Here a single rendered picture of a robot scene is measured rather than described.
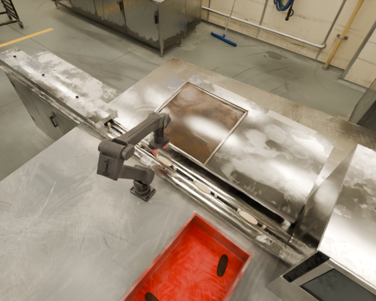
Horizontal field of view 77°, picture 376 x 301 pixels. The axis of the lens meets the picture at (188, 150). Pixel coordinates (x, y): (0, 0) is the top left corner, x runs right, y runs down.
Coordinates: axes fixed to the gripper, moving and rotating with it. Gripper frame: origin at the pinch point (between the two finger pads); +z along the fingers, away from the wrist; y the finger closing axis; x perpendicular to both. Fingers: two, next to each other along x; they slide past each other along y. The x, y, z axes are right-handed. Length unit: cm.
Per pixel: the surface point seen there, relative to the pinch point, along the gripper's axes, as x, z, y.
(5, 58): -159, -1, 7
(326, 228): 80, -38, 14
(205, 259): 53, 10, 29
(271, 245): 74, 6, 6
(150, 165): -0.3, 5.7, 7.5
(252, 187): 53, 3, -15
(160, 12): -183, 20, -203
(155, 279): 41, 10, 49
